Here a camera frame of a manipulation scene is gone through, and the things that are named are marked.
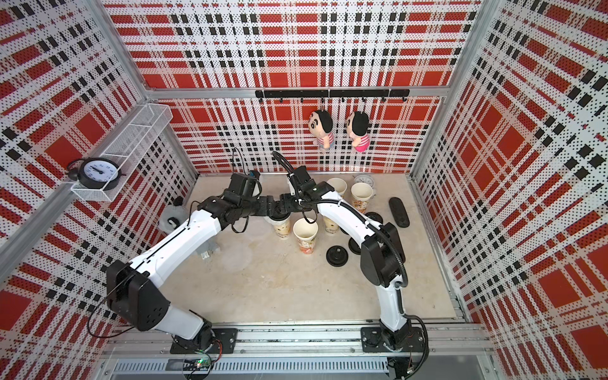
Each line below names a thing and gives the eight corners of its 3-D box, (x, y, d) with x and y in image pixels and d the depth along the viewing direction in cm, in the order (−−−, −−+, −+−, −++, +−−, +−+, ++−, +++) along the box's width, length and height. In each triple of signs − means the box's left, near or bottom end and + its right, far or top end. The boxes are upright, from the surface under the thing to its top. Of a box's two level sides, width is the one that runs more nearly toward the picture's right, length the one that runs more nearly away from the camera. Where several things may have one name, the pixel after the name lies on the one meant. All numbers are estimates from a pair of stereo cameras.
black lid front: (326, 267, 92) (326, 264, 90) (325, 248, 97) (325, 245, 95) (348, 267, 92) (349, 264, 90) (347, 248, 97) (347, 245, 95)
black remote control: (398, 228, 103) (400, 224, 101) (387, 201, 112) (389, 197, 110) (410, 226, 103) (412, 223, 101) (398, 200, 113) (400, 196, 110)
